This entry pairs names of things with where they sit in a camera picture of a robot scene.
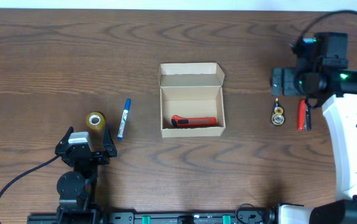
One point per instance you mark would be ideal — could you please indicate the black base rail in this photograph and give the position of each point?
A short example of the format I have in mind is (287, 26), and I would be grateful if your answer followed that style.
(242, 216)

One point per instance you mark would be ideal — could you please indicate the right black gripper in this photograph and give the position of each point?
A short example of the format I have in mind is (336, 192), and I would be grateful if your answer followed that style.
(276, 81)

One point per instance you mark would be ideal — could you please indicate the open cardboard box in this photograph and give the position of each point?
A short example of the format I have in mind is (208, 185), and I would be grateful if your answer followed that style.
(191, 90)

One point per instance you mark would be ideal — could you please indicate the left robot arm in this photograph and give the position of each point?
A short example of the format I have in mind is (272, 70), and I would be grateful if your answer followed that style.
(76, 188)

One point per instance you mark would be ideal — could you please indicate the black correction tape dispenser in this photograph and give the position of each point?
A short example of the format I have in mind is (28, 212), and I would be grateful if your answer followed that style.
(278, 114)

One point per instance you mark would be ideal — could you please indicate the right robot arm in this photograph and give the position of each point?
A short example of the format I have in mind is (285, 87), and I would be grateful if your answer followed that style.
(322, 74)

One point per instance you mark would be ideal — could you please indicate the blue whiteboard marker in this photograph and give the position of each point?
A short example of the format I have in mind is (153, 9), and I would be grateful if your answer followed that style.
(123, 120)

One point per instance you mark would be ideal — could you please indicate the red utility knife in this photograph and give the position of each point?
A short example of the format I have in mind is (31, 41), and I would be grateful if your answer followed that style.
(181, 122)

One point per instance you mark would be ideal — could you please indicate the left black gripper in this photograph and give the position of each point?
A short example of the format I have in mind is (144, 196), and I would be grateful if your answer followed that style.
(95, 156)

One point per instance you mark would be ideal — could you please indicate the red stapler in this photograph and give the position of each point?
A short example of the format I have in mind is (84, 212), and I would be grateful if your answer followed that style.
(304, 121)

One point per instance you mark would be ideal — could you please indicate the yellow clear tape roll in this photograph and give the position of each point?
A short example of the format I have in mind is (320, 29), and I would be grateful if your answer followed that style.
(95, 121)

